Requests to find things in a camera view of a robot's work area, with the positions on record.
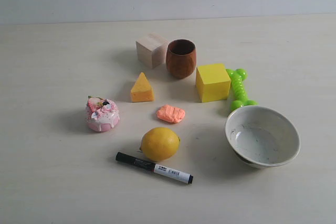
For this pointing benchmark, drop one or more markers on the orange squishy lump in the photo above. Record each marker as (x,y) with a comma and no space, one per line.
(170,114)

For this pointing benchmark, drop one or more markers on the yellow cheese wedge toy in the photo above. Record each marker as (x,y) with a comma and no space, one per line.
(142,90)

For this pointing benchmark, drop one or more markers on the brown wooden cup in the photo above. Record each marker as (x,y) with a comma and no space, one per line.
(181,58)

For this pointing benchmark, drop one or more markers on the yellow lemon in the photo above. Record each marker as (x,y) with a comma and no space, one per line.
(159,144)

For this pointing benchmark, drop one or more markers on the yellow cube block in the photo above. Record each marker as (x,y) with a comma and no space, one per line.
(212,82)

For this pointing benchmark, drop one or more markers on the light wooden cube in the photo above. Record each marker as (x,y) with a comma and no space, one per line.
(151,50)

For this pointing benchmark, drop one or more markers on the pink cake toy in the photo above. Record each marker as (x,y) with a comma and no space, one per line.
(102,114)

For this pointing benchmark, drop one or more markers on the green bone toy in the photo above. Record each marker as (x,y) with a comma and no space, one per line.
(237,78)

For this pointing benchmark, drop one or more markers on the black white marker pen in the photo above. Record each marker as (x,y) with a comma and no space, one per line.
(155,168)

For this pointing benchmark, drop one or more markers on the white ceramic bowl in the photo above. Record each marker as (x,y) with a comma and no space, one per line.
(262,137)

